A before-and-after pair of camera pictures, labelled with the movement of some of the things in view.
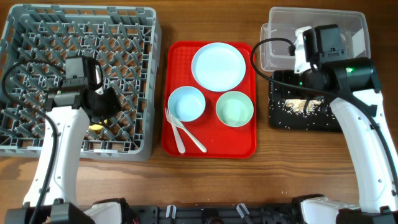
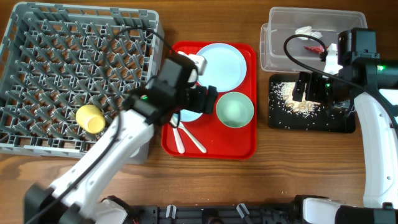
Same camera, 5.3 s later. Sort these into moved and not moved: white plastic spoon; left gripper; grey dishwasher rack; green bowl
Moved: left gripper
Not moved: grey dishwasher rack; green bowl; white plastic spoon
